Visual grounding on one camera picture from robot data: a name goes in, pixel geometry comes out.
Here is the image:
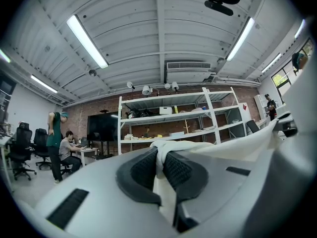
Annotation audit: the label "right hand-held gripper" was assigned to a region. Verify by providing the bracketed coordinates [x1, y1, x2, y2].
[271, 111, 298, 138]

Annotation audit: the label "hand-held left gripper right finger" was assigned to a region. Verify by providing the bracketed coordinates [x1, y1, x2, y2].
[162, 151, 209, 234]

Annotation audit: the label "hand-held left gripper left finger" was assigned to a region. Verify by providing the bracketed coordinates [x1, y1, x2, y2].
[115, 147, 162, 206]

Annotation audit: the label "white clothes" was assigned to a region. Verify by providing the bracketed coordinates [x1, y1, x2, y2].
[150, 119, 283, 227]

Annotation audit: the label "white cabinet with red sign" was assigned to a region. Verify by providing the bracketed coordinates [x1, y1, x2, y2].
[237, 102, 253, 133]

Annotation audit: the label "black framed window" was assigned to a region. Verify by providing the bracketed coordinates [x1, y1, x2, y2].
[271, 37, 315, 104]

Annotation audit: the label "white desk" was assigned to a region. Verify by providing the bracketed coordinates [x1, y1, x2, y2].
[74, 146, 99, 167]

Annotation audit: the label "black television screen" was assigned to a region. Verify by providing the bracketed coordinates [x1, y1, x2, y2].
[86, 112, 119, 142]

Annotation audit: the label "pile of black equipment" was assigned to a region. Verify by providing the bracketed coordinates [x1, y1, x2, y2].
[125, 108, 154, 119]

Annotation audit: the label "white metal shelf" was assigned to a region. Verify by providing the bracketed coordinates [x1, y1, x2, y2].
[118, 87, 248, 156]

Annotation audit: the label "ceiling light tube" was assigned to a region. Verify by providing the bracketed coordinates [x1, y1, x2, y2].
[261, 53, 282, 73]
[225, 16, 256, 61]
[294, 18, 307, 39]
[66, 14, 109, 69]
[0, 48, 12, 63]
[30, 74, 59, 94]

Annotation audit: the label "white ceiling air conditioner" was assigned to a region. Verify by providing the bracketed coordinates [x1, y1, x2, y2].
[164, 60, 216, 84]

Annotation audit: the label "black head-worn camera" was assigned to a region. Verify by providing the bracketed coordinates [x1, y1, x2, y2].
[201, 0, 241, 16]

